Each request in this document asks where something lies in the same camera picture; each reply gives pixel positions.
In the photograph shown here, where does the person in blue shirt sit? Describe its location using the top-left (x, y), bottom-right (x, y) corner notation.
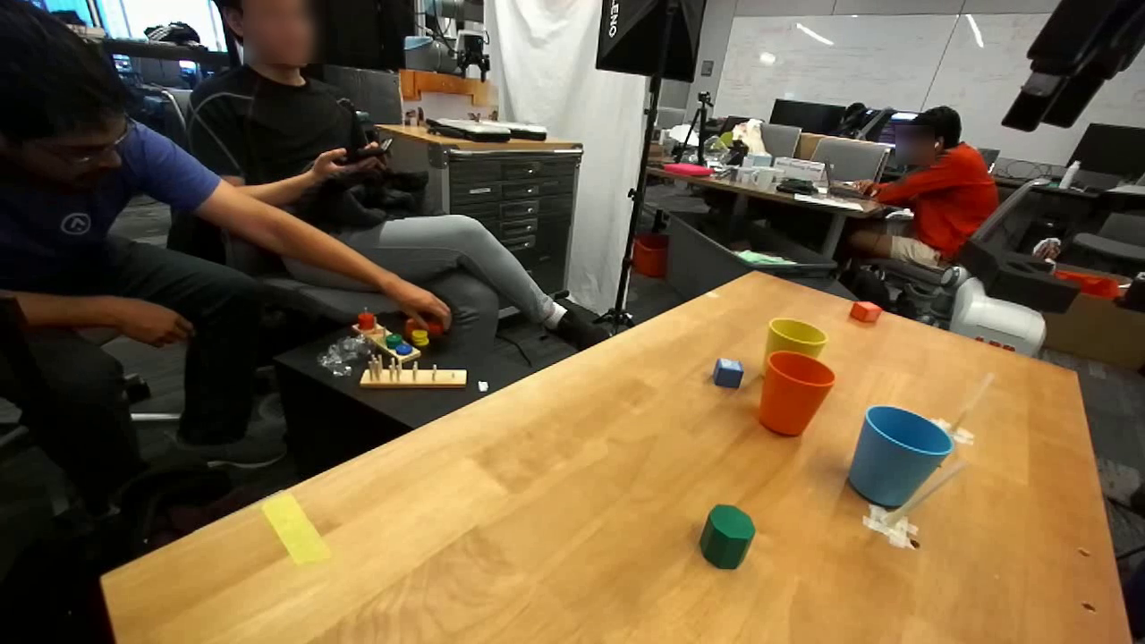
top-left (0, 0), bottom-right (450, 488)

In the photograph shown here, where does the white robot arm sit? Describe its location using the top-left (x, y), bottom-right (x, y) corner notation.
top-left (1001, 0), bottom-right (1145, 133)

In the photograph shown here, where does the person in black shirt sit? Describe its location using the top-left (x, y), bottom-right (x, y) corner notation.
top-left (191, 0), bottom-right (607, 349)

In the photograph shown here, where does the small orange block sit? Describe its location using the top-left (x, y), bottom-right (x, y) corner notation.
top-left (848, 302), bottom-right (879, 327)

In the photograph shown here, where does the orange plastic cup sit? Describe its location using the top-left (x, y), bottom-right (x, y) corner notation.
top-left (760, 350), bottom-right (834, 436)

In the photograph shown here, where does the green cylinder block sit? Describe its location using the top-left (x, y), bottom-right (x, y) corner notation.
top-left (697, 505), bottom-right (756, 570)

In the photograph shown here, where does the person in red hoodie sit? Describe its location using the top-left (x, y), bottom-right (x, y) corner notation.
top-left (848, 107), bottom-right (997, 270)

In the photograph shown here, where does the blue plastic cup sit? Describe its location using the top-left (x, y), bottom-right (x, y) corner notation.
top-left (848, 406), bottom-right (953, 510)

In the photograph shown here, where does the black studio light stand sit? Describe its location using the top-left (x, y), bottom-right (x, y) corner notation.
top-left (594, 0), bottom-right (707, 332)

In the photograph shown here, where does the colourful toy blocks pile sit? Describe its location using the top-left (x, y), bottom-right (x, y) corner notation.
top-left (317, 312), bottom-right (441, 375)

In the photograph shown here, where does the yellow plastic cup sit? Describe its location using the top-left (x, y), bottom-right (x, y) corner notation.
top-left (766, 318), bottom-right (825, 359)

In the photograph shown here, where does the white curtain backdrop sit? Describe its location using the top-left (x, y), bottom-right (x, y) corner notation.
top-left (483, 0), bottom-right (646, 312)

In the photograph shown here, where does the wooden toy tray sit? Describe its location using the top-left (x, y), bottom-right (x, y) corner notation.
top-left (358, 368), bottom-right (470, 390)

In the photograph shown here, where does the grey drawer cabinet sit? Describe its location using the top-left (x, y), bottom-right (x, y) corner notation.
top-left (379, 127), bottom-right (582, 294)

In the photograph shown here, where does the small blue cube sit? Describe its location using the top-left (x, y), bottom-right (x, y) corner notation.
top-left (711, 359), bottom-right (744, 390)

